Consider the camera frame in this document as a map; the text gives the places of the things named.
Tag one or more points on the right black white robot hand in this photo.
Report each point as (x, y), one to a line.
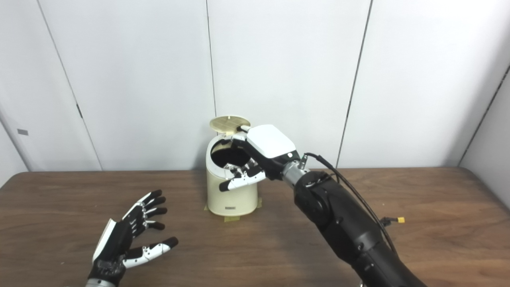
(271, 143)

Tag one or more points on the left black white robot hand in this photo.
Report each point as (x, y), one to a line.
(115, 241)

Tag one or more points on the cream round bin lid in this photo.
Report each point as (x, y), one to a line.
(227, 121)

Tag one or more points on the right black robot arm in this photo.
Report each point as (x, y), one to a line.
(350, 227)

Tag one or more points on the cream-colored bin body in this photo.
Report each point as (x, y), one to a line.
(233, 199)

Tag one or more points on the black wall panel hinge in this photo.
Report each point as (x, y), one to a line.
(79, 111)

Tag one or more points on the grey wall label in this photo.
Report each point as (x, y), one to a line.
(22, 132)

